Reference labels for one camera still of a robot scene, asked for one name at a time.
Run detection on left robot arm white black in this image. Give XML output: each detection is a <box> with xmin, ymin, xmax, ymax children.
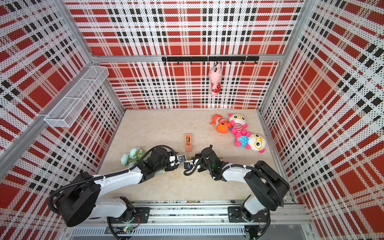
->
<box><xmin>48</xmin><ymin>145</ymin><xmax>186</xmax><ymax>227</ymax></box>

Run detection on white wire mesh basket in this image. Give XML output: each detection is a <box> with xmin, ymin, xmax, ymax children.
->
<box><xmin>44</xmin><ymin>66</ymin><xmax>109</xmax><ymax>128</ymax></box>

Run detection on pink striped owl plush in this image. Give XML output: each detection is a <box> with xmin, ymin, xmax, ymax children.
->
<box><xmin>229</xmin><ymin>114</ymin><xmax>251</xmax><ymax>141</ymax></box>

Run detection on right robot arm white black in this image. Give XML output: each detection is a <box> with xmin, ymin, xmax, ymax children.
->
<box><xmin>184</xmin><ymin>146</ymin><xmax>290</xmax><ymax>222</ymax></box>

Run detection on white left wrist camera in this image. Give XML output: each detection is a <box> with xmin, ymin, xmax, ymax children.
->
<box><xmin>169</xmin><ymin>155</ymin><xmax>186</xmax><ymax>166</ymax></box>

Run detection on orange tape dispenser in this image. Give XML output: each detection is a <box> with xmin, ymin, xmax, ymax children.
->
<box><xmin>185</xmin><ymin>134</ymin><xmax>193</xmax><ymax>153</ymax></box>

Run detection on white rose bouquet green stems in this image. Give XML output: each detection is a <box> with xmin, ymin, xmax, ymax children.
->
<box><xmin>120</xmin><ymin>146</ymin><xmax>224</xmax><ymax>175</ymax></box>

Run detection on orange fish plush toy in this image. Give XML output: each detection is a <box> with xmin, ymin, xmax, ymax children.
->
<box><xmin>211</xmin><ymin>114</ymin><xmax>232</xmax><ymax>134</ymax></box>

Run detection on white blue owl plush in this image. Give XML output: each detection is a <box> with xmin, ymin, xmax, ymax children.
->
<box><xmin>235</xmin><ymin>132</ymin><xmax>267</xmax><ymax>154</ymax></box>

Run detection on black hook rail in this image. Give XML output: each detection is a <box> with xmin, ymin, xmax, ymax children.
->
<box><xmin>162</xmin><ymin>56</ymin><xmax>260</xmax><ymax>64</ymax></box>

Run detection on pink hanging plush toy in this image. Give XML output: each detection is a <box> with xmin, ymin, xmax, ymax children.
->
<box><xmin>209</xmin><ymin>63</ymin><xmax>223</xmax><ymax>96</ymax></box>

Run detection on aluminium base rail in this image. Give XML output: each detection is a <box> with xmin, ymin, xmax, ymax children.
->
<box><xmin>66</xmin><ymin>200</ymin><xmax>315</xmax><ymax>240</ymax></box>

